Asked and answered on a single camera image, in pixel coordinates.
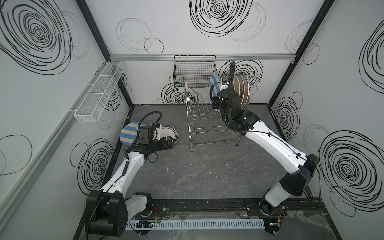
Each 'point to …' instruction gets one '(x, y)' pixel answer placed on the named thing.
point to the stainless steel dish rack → (205, 124)
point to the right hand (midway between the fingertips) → (218, 91)
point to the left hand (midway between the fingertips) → (169, 140)
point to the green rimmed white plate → (167, 130)
